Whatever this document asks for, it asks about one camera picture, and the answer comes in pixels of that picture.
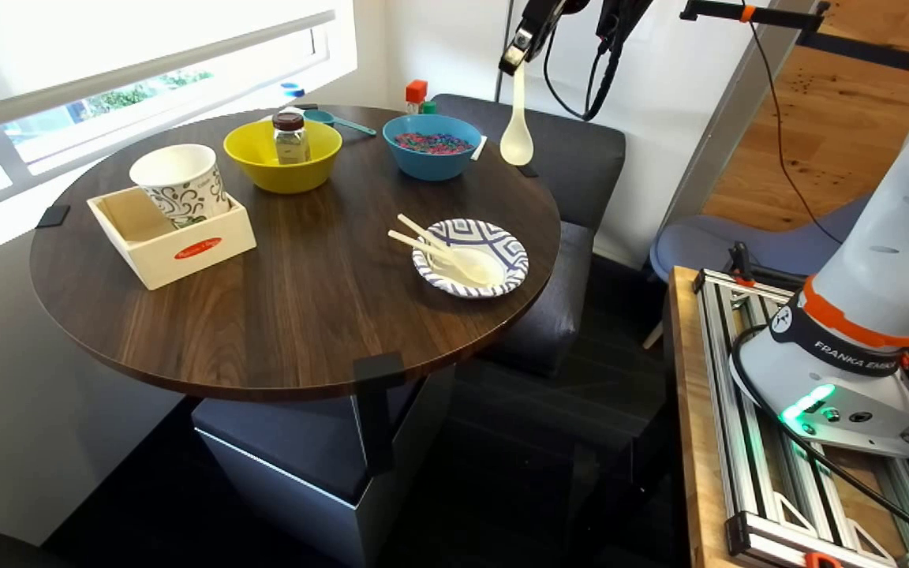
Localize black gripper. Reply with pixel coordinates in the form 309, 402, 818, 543
498, 0, 595, 78

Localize blue bowl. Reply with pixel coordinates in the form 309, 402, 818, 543
379, 110, 488, 187

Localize white plate blue pattern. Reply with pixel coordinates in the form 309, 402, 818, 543
412, 215, 535, 301

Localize yellow bowl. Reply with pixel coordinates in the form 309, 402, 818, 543
220, 116, 349, 198

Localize thin grey pole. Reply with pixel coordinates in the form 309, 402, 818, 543
492, 0, 519, 104

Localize dark upholstered bench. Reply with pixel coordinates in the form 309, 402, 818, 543
425, 92, 627, 381

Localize colourful candy beads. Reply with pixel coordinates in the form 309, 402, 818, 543
396, 126, 476, 157

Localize teal plastic scoop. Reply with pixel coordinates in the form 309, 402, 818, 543
299, 99, 383, 140

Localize cream chopstick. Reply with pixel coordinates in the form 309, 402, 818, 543
387, 226, 480, 285
396, 212, 468, 264

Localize grey metal stand pole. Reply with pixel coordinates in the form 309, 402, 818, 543
663, 0, 829, 231

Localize glass jar dark lid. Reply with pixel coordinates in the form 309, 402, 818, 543
271, 104, 313, 168

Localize blue-grey stool seat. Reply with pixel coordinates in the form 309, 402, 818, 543
647, 198, 866, 285

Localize black bar orange clamp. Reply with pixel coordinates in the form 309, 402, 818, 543
680, 0, 909, 104

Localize patterned white paper cup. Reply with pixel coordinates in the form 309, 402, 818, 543
126, 140, 236, 231

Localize white wooden box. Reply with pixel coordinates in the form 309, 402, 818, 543
87, 183, 258, 294

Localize wooden workbench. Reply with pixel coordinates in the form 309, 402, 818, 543
665, 262, 742, 568

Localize grey storage cube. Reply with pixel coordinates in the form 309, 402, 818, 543
191, 364, 457, 568

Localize black table clamp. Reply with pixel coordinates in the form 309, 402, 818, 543
36, 200, 77, 231

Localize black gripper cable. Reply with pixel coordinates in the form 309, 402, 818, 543
541, 0, 658, 126

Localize thin black cable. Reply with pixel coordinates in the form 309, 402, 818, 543
748, 21, 846, 245

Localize aluminium base frame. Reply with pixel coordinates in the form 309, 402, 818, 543
691, 264, 909, 568

